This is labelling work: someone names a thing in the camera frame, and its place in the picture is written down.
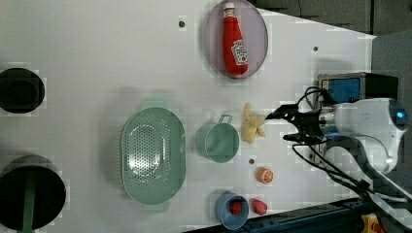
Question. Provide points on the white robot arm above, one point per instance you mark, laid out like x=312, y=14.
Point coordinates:
x=361, y=142

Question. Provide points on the red ketchup bottle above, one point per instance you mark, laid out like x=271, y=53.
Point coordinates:
x=235, y=54

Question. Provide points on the green perforated colander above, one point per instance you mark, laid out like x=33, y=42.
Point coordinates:
x=153, y=156

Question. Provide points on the green cup with handle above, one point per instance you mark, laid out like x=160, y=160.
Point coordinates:
x=218, y=141

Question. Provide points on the silver black toaster oven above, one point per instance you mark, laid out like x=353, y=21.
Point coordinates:
x=352, y=87

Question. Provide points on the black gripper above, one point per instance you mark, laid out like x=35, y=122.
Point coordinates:
x=307, y=124

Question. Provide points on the black round pot upper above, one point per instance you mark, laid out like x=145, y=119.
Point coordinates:
x=21, y=91

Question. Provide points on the grey round plate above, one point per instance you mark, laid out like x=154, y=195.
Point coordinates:
x=253, y=30

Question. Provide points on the red strawberry toy on table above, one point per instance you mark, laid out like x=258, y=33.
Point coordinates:
x=259, y=207

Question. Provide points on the orange slice toy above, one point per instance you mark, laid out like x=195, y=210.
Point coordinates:
x=265, y=175

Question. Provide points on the yellow red emergency button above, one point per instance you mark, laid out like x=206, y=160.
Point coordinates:
x=371, y=224

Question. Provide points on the black round pot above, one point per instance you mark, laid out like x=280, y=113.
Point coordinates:
x=21, y=91
x=37, y=176

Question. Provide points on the yellow plush banana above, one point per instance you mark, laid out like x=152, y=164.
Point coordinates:
x=252, y=125

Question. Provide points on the blue metal frame rail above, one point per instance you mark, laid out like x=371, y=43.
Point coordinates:
x=335, y=217

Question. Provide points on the blue cup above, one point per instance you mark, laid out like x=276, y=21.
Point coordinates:
x=223, y=214

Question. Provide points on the black round pot lower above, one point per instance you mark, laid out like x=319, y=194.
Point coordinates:
x=37, y=176

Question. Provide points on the red strawberry toy in cup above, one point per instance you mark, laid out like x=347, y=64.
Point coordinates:
x=235, y=207

